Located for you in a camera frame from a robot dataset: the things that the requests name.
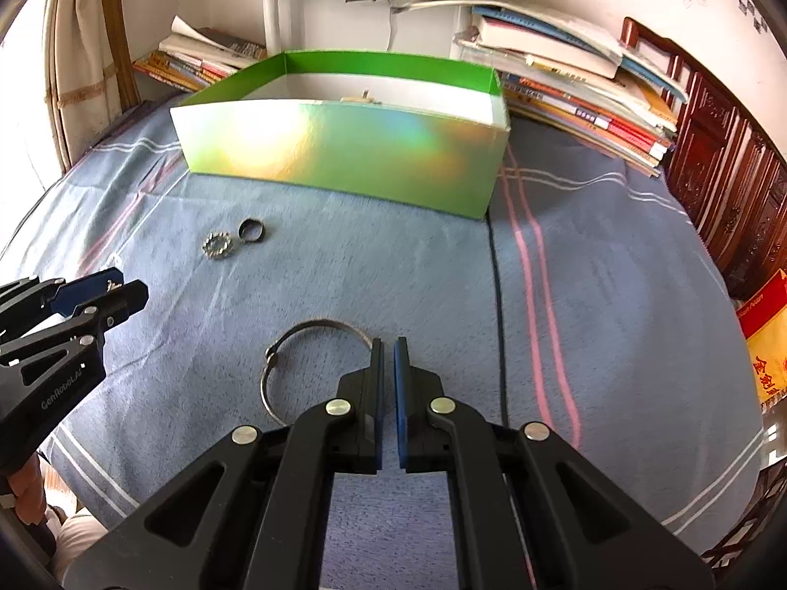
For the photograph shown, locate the carved wooden headboard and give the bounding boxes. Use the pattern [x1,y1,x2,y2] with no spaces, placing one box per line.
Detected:
[620,17,787,302]

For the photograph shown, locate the small stack of books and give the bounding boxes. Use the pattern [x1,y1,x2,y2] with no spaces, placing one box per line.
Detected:
[132,15,268,92]

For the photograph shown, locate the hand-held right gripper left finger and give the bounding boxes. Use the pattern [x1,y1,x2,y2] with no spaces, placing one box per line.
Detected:
[64,337,386,590]

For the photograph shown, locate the green holographic box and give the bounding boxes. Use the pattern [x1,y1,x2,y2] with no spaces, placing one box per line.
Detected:
[169,49,511,220]

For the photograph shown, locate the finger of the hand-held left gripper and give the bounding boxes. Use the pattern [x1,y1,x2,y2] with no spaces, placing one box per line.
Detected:
[0,281,150,363]
[0,268,127,336]

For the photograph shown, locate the large stack of books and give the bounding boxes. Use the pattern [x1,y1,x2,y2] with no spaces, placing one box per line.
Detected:
[455,5,690,178]

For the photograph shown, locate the beige curtain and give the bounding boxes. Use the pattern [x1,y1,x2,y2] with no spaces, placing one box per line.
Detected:
[43,0,139,173]

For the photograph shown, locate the yellow red bag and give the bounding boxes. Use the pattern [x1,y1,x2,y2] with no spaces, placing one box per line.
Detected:
[734,267,787,410]

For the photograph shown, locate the white table leg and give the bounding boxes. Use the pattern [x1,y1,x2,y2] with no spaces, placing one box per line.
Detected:
[263,0,302,59]

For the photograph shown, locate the silver bangle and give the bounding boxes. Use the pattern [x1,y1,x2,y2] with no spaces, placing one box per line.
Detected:
[263,318,376,428]

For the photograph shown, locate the person's left hand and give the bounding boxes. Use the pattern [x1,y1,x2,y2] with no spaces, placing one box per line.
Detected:
[6,451,47,526]

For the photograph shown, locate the blue striped bedsheet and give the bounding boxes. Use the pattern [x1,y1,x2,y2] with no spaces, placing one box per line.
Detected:
[0,95,769,566]

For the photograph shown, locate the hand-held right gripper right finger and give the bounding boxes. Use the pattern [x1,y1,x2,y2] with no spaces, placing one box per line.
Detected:
[393,337,717,590]

